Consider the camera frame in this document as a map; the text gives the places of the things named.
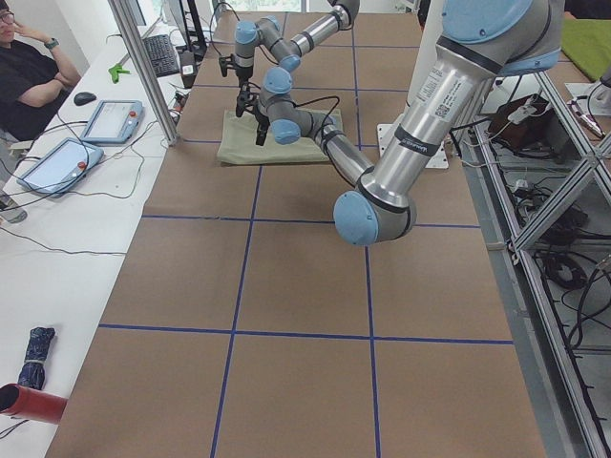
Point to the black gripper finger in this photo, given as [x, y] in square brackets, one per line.
[261, 134]

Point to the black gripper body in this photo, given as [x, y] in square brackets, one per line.
[262, 120]
[244, 75]

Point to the sage green long-sleeve shirt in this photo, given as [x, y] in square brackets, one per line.
[238, 145]

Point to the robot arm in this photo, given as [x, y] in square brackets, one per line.
[479, 40]
[288, 53]

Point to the black keyboard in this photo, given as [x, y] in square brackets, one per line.
[162, 55]

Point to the green plastic tool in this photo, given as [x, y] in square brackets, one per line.
[117, 71]

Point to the upper teach pendant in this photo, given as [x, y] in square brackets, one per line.
[113, 122]

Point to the teach pendant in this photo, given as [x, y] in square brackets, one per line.
[61, 168]
[113, 122]

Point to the black computer mouse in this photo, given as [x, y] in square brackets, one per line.
[83, 98]

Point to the lower teach pendant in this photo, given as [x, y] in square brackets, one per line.
[61, 168]

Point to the seated person in black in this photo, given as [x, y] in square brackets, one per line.
[36, 77]

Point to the green cloth on table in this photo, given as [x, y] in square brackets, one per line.
[586, 42]

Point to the folded dark blue umbrella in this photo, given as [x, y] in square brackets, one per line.
[32, 373]

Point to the red cylinder tube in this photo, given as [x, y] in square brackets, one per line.
[32, 404]

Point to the aluminium frame post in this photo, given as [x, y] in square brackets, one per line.
[133, 42]

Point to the aluminium frame rack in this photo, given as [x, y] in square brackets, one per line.
[544, 183]

